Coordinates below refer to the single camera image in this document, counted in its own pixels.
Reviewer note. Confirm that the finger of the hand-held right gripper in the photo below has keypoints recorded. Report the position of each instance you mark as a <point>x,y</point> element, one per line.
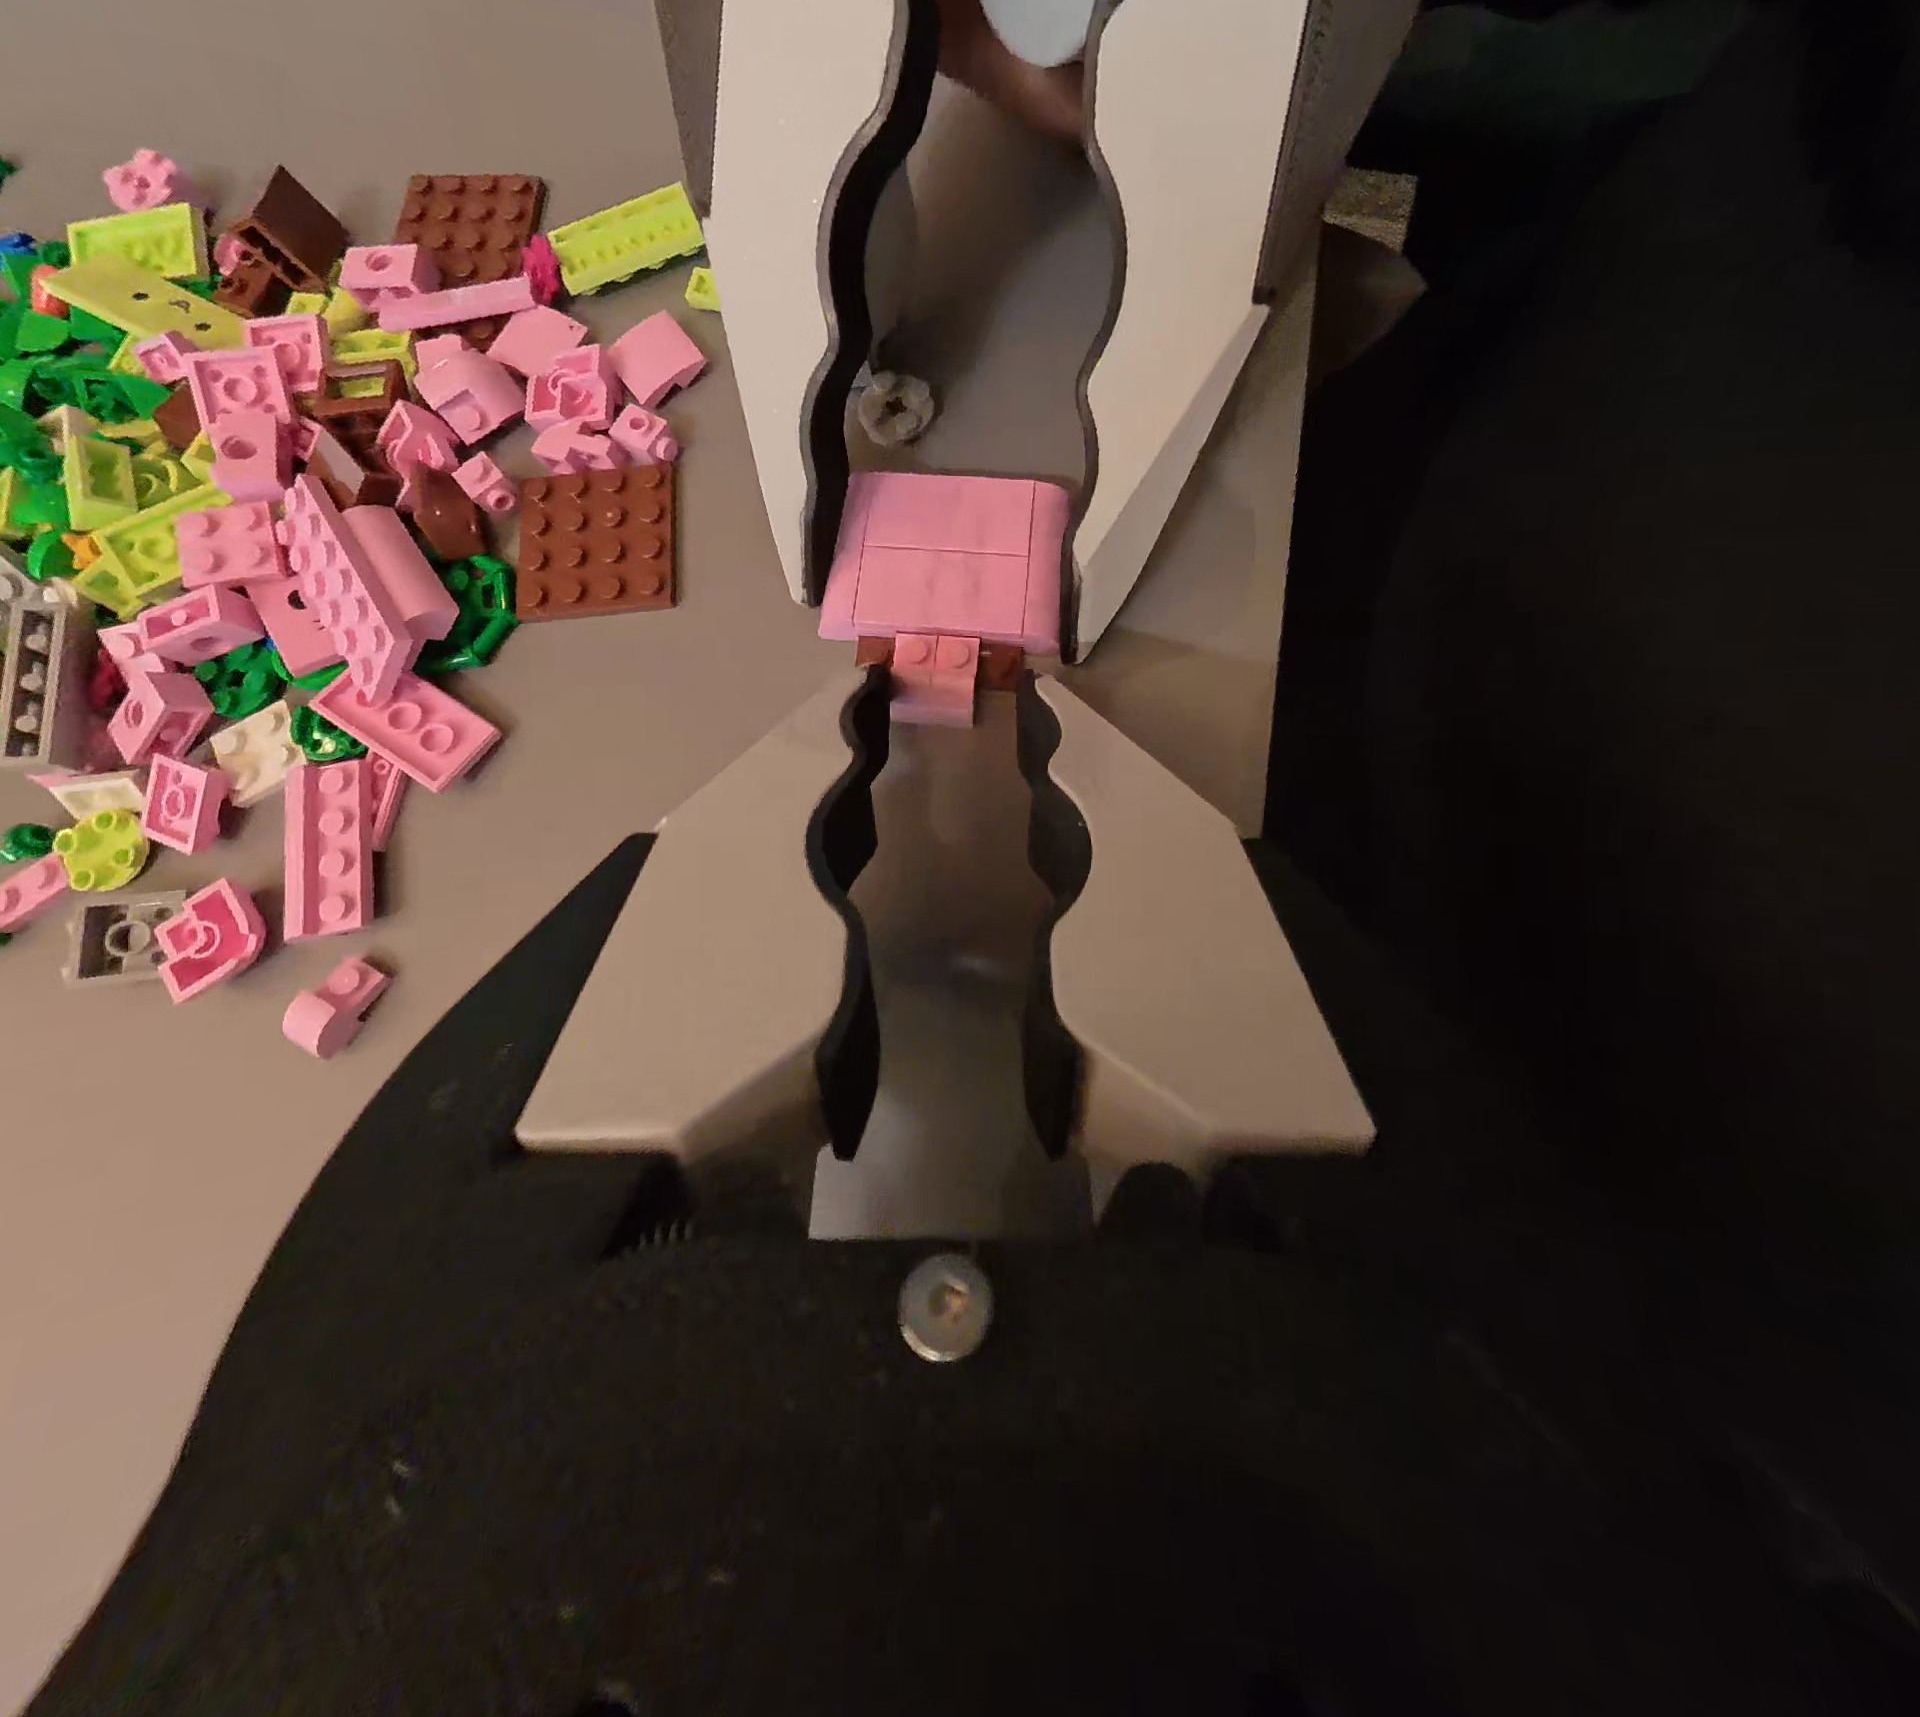
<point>1217,171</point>
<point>789,171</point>

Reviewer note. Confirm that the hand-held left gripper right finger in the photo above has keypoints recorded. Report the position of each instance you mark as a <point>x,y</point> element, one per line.
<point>1200,996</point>

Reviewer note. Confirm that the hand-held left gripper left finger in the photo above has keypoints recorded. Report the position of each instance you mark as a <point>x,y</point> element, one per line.
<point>688,996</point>

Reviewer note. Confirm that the pink rounded tile block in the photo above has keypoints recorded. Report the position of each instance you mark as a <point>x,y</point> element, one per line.
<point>945,547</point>

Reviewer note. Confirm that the pile of mixed toy bricks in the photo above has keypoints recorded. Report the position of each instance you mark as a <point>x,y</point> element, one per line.
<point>301,518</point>

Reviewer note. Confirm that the person's right hand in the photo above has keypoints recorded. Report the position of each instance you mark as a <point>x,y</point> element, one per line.
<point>1021,96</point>

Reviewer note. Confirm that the grey round plate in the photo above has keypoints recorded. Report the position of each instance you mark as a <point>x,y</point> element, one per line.
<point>900,408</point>

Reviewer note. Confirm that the brown square studded plate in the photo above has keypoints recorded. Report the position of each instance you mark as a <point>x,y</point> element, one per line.
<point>473,225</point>
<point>599,542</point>

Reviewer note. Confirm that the small pink curved brick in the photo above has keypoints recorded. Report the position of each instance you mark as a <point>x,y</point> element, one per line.
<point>327,1013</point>

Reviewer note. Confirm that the person's black jacket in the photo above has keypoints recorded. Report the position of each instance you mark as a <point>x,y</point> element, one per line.
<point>1648,847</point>

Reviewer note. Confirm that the grey square plate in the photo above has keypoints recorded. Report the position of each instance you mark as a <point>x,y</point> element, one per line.
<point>120,945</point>

